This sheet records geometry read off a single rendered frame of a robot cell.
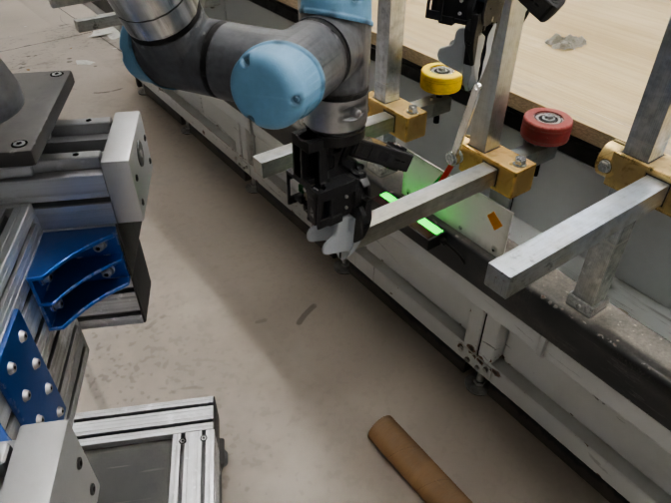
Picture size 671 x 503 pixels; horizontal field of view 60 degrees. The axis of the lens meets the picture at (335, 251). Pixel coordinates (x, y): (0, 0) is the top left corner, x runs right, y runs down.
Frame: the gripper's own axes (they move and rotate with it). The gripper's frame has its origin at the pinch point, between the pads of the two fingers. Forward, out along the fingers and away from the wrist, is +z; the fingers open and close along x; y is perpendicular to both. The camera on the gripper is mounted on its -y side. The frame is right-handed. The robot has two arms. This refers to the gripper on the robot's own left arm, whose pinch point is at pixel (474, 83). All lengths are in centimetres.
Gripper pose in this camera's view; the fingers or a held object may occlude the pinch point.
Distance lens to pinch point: 88.4
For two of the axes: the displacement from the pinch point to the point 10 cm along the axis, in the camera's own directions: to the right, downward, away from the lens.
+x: -5.5, 5.3, -6.4
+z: -0.1, 7.7, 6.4
